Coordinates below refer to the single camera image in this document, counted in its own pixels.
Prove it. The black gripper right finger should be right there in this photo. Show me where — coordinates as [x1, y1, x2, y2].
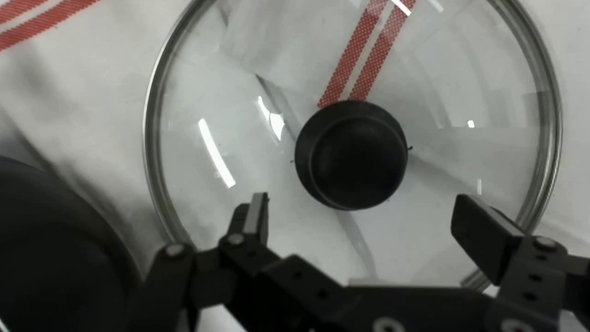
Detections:
[450, 194, 590, 332]

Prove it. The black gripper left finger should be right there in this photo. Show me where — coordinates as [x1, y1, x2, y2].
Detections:
[124, 190, 356, 332]

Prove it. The glass lid with black knob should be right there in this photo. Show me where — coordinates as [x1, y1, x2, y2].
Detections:
[142, 0, 564, 292]

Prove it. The glass pot lid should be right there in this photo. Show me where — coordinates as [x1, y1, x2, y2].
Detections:
[0, 155, 148, 332]

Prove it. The white towel with red stripes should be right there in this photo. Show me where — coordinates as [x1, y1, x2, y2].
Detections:
[0, 0, 590, 332]

